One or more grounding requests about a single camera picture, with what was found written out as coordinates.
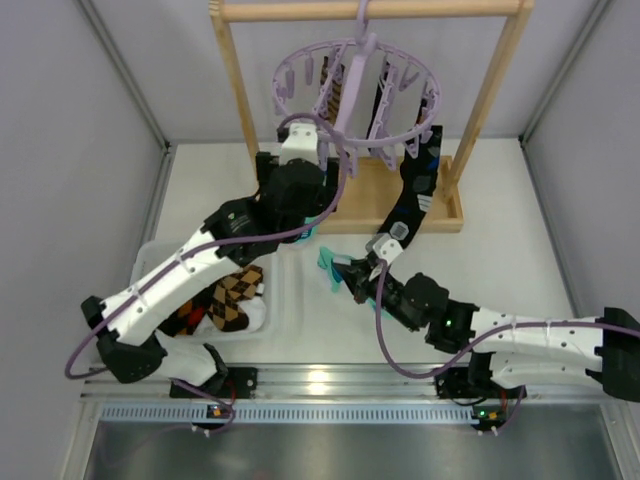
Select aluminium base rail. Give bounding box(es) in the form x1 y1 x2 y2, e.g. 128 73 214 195
79 362 626 401

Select brown argyle sock in basket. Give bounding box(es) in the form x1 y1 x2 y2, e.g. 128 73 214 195
211 264 265 306

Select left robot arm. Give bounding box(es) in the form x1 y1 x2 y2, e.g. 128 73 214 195
81 152 349 395

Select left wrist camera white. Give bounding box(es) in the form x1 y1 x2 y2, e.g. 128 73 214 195
278 122 319 166

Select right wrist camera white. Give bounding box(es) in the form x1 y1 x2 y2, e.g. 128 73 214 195
365 233 404 264

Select green sock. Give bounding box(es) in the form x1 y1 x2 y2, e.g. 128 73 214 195
317 245 381 311
291 217 317 249

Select black sport sock grey patches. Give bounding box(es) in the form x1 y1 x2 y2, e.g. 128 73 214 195
377 125 443 250

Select brown striped sock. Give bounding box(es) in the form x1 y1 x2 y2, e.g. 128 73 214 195
319 56 345 124

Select orange black argyle sock basket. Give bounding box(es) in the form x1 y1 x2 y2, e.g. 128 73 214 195
159 299 211 337

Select black sock white stripes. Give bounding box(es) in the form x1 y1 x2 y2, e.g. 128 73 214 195
367 65 396 169

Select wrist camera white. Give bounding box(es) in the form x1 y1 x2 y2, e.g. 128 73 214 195
278 122 319 166
365 233 404 264

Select white plastic basket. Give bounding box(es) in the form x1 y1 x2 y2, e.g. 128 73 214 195
129 240 283 345

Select red orange argyle sock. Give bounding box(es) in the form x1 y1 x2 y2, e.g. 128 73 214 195
415 98 428 126

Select purple round clip hanger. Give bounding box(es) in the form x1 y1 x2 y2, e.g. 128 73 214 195
271 1 442 176

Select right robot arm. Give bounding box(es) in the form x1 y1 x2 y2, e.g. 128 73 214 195
326 258 639 402

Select slotted cable duct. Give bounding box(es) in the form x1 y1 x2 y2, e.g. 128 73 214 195
100 402 502 425

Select wooden hanger rack frame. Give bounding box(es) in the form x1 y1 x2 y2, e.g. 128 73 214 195
209 1 534 234

